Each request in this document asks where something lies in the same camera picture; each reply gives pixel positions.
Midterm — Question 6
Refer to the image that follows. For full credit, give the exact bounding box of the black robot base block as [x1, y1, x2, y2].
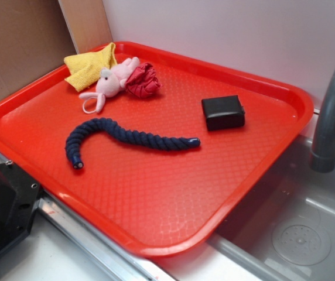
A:
[0, 164, 42, 257]

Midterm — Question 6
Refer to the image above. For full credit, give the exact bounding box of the black box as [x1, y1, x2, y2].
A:
[201, 95, 245, 131]

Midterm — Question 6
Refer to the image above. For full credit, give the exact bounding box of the red plastic tray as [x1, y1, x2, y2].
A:
[0, 42, 313, 257]

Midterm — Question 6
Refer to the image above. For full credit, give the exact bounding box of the crumpled red cloth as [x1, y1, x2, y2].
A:
[125, 63, 162, 98]

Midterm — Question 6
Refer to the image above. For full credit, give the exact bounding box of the pink plush pig toy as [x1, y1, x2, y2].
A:
[79, 57, 140, 114]

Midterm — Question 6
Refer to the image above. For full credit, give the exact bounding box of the yellow cloth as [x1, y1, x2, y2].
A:
[63, 42, 117, 92]

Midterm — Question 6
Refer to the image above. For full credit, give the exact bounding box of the light wooden board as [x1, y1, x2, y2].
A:
[58, 0, 112, 53]

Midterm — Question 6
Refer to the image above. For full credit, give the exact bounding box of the grey faucet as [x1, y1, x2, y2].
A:
[309, 42, 335, 173]

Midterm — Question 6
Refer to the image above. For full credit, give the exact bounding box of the grey toy sink basin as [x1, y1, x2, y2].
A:
[209, 137, 335, 280]

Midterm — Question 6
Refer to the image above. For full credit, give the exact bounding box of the brown cardboard panel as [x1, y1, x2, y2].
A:
[0, 1, 76, 100]

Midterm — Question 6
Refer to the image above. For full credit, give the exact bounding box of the dark blue braided rope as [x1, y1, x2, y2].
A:
[65, 117, 201, 171]

